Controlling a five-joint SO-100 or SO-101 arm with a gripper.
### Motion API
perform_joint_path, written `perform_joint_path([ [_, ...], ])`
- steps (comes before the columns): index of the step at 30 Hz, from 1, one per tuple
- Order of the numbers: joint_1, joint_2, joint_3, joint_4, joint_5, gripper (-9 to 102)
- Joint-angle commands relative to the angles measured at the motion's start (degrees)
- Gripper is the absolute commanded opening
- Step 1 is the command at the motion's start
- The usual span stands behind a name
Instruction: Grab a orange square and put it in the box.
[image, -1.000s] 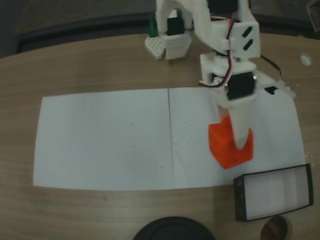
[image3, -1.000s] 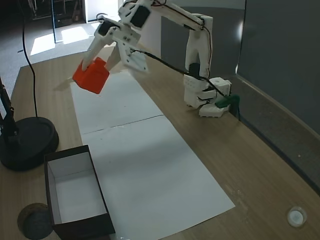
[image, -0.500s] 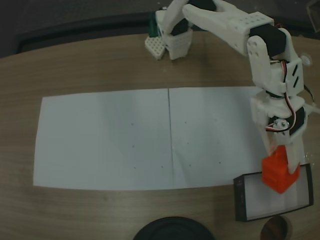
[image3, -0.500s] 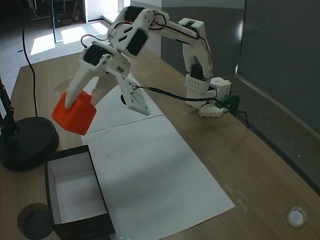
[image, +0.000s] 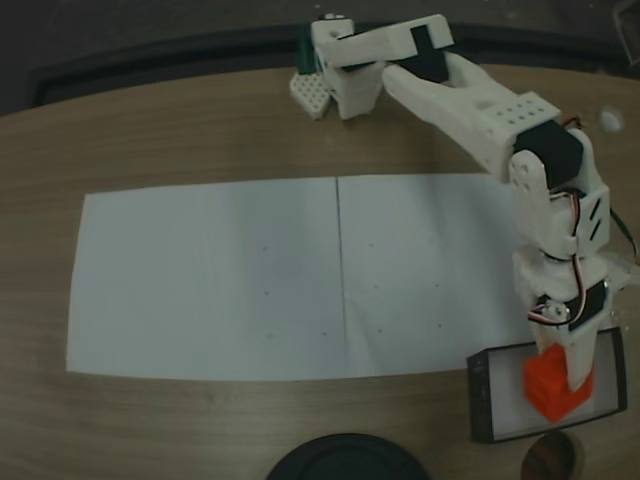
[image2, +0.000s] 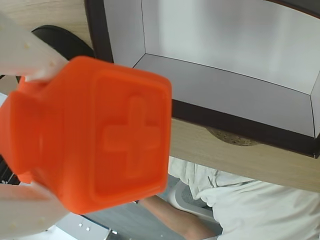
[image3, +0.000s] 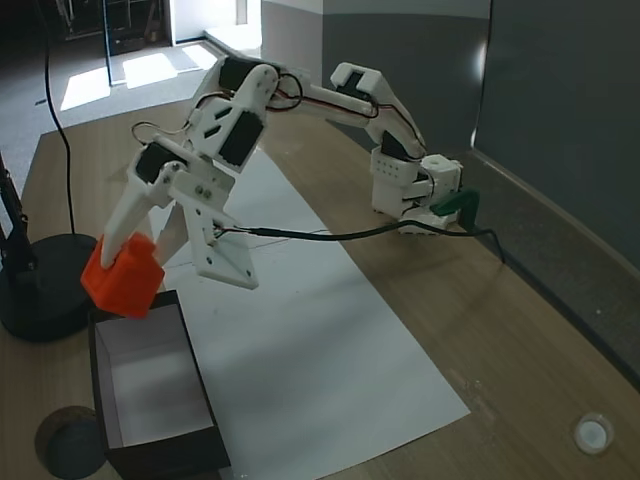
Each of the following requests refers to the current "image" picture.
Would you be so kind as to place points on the brown round object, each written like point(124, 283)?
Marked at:
point(550, 457)

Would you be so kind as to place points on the green table clamp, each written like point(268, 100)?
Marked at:
point(306, 52)

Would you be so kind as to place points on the small white round object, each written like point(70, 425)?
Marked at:
point(610, 120)

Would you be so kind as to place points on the dark brown open box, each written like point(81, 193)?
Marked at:
point(505, 395)

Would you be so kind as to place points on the orange plastic cube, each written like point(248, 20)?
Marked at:
point(547, 387)

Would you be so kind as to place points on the white perforated mount plate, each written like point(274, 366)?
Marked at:
point(311, 95)

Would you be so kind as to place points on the white paper sheet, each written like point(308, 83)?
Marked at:
point(425, 225)
point(200, 280)

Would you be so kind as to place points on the black round object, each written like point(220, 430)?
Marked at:
point(345, 460)

